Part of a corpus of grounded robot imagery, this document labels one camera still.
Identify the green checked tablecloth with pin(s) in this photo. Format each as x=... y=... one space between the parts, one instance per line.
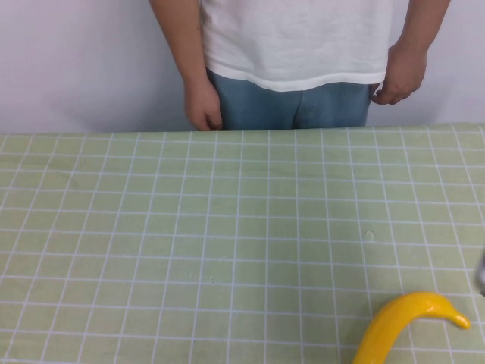
x=189 y=246

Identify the person's left forearm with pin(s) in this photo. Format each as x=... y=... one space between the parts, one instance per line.
x=417 y=22

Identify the blue jeans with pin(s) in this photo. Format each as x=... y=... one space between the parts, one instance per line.
x=265 y=110

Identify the person's right hand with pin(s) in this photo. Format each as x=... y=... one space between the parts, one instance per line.
x=202 y=104

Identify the white t-shirt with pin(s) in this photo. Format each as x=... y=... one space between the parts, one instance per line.
x=295 y=38

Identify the person's left hand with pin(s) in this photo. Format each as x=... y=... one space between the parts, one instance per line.
x=405 y=72

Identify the person's right forearm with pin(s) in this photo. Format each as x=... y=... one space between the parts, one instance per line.
x=180 y=38

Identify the yellow plastic banana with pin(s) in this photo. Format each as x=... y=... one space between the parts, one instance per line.
x=382 y=322

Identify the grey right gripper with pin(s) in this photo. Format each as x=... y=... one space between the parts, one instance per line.
x=481 y=273

